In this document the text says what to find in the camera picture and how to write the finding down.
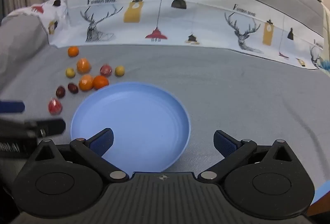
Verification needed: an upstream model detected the blue round plate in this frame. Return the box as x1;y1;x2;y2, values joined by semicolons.
70;81;192;173

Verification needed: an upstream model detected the bare orange mandarin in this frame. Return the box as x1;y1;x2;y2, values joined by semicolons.
93;75;109;90

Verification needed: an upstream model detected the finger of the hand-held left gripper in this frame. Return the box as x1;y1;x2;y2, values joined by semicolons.
0;101;25;114
23;118;66;138

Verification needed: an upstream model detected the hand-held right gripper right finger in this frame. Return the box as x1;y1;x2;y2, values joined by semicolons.
197;130;296;184

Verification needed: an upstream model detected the plastic-wrapped orange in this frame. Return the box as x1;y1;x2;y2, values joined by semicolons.
77;58;92;73
78;75;94;91

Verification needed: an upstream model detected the grey bed sheet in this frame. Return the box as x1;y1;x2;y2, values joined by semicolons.
0;15;330;214

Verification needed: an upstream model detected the plastic-wrapped bright red tomato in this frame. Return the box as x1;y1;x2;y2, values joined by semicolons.
48;98;62;115

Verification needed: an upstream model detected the plastic-wrapped dark red fruit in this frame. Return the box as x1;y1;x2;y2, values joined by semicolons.
100;65;113;77

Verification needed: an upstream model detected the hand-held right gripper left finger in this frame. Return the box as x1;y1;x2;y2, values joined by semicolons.
31;128;130;184

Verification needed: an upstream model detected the grey deer-print duvet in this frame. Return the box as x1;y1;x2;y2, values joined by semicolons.
5;0;330;70

